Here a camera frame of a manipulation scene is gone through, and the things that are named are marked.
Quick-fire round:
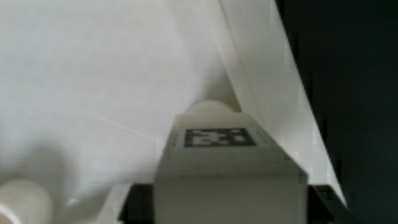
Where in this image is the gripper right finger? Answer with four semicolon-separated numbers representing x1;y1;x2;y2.
308;185;350;224

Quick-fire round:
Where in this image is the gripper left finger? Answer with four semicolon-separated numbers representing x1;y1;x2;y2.
100;184;134;224

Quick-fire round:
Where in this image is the white square tabletop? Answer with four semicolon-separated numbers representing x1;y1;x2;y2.
0;0;340;224

